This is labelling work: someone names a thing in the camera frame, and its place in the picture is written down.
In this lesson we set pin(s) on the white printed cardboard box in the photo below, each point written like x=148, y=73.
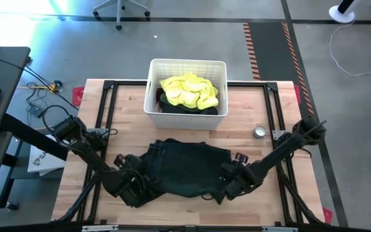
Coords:
x=43, y=159

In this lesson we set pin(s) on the black desk support beam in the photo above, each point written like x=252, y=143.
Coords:
x=31, y=135

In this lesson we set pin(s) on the white round fan base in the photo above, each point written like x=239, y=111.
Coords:
x=340, y=15

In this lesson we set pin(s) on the white plastic laundry basket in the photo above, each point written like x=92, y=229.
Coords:
x=185, y=122

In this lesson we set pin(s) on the black aluminium table frame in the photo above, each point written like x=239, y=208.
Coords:
x=270, y=106

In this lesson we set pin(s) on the dark green garment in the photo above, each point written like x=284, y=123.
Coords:
x=172, y=108

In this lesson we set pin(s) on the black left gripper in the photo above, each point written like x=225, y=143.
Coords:
x=131, y=167

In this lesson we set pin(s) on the black power adapter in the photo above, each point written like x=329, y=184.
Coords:
x=35, y=111

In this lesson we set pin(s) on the grey office chair base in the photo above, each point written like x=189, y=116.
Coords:
x=118, y=9

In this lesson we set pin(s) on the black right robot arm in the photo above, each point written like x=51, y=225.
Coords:
x=279, y=151

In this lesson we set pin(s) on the neon yellow shirt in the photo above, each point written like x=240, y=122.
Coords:
x=188, y=91

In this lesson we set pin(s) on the small round metal tin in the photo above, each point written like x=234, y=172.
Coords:
x=260, y=131

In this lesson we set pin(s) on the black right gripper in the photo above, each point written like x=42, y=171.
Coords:
x=239, y=170

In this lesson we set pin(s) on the orange black hazard tape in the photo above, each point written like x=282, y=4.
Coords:
x=251, y=51
x=296, y=67

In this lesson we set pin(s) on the dark blue jeans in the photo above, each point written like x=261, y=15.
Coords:
x=185, y=167

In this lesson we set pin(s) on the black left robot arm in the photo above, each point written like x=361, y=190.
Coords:
x=89, y=154

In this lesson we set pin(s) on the red corner pad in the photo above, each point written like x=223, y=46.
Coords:
x=297, y=93
x=77, y=95
x=327, y=215

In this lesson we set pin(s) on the black desk caster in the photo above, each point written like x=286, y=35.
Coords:
x=12, y=206

